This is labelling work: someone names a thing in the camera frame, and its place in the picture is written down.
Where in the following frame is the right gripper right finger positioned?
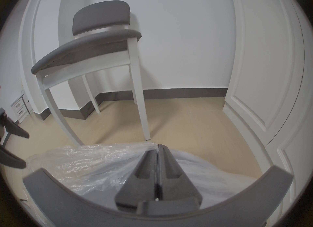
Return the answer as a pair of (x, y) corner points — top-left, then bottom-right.
(158, 144), (204, 206)

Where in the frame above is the small white bedside table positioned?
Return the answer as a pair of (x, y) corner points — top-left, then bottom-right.
(10, 91), (33, 124)

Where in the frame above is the white wardrobe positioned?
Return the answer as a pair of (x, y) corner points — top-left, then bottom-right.
(221, 0), (313, 197)

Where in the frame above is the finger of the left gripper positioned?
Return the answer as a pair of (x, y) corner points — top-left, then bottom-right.
(3, 116), (30, 139)
(0, 145), (27, 169)

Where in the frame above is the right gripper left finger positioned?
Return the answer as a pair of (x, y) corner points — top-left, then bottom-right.
(114, 149), (158, 210)

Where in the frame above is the clear plastic bag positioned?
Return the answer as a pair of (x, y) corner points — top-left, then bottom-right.
(24, 142), (268, 221)

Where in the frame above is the white trash bin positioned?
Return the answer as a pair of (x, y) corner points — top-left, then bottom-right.
(169, 148), (267, 208)

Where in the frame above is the grey and white chair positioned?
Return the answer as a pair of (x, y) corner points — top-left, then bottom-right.
(31, 0), (151, 146)

